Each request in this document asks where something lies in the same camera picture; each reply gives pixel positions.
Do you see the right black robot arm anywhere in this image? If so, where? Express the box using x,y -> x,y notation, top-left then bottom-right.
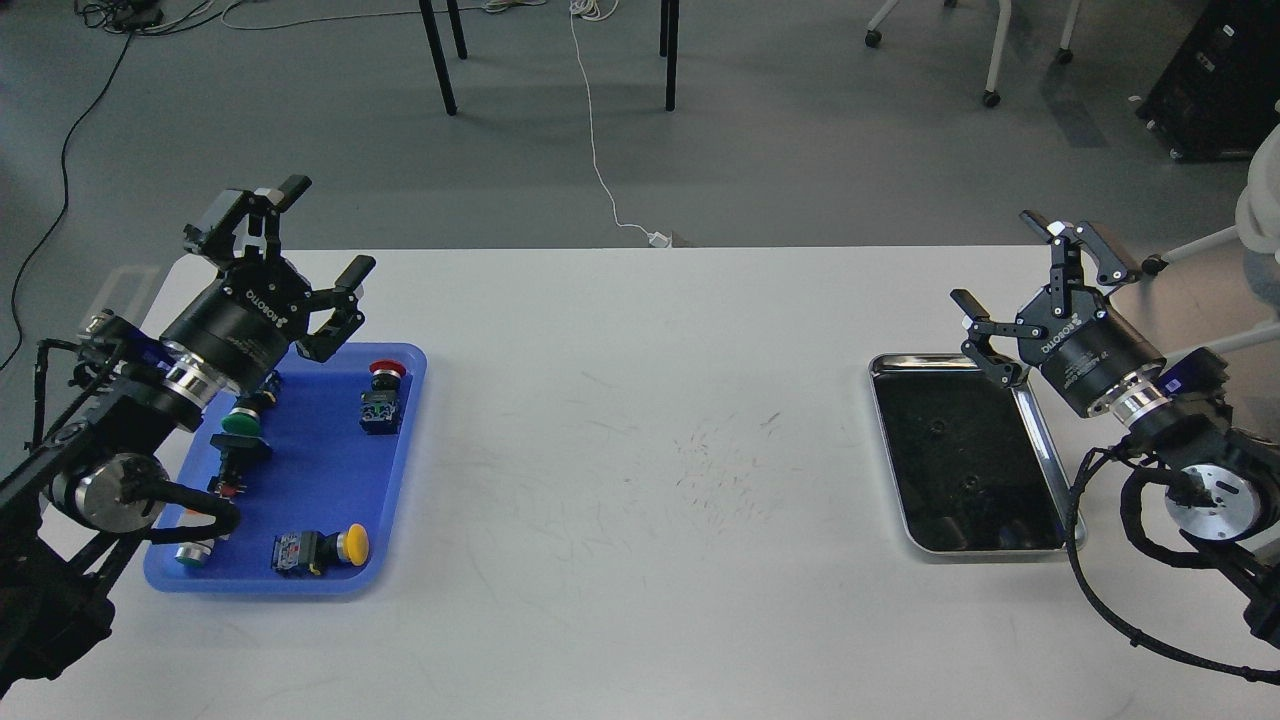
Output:
950,211 -> 1279,644

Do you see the green push button switch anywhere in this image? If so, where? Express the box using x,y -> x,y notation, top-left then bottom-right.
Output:
220,370 -> 283,437

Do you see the black equipment case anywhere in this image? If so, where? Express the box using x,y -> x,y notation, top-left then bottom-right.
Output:
1137,1 -> 1279,161

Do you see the white chair at right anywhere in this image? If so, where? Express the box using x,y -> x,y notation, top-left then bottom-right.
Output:
1140,126 -> 1280,361

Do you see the black table leg left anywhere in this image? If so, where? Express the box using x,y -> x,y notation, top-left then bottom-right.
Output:
417,0 -> 468,117

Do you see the yellow push button switch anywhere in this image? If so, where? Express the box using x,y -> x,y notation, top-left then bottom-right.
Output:
270,523 -> 370,577

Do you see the white orange push button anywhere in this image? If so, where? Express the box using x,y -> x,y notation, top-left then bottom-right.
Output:
174,536 -> 228,568

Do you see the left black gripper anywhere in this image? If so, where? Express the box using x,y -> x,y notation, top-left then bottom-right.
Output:
160,176 -> 376,392

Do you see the white cable on floor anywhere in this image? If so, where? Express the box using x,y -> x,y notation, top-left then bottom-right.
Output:
484,0 -> 673,249

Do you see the white office chair base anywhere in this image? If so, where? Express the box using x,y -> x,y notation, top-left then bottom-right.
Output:
864,0 -> 1085,109

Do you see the black table leg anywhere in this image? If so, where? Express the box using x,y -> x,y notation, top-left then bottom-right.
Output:
659,0 -> 681,111
417,0 -> 468,117

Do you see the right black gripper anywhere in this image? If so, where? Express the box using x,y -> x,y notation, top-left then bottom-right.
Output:
950,210 -> 1166,418

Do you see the black table leg right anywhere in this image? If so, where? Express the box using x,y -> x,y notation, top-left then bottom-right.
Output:
659,0 -> 681,111

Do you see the red push button switch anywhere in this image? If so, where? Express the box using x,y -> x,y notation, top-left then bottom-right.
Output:
358,357 -> 407,436

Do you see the metal tray black mat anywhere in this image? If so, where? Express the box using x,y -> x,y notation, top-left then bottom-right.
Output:
868,354 -> 1088,564

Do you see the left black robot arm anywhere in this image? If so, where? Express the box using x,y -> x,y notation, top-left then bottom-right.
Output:
1,176 -> 375,689

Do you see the blue plastic tray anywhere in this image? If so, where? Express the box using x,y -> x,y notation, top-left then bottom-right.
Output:
143,343 -> 428,596

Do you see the black cable on floor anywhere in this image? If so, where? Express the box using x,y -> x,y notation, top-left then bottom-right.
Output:
0,0 -> 221,372

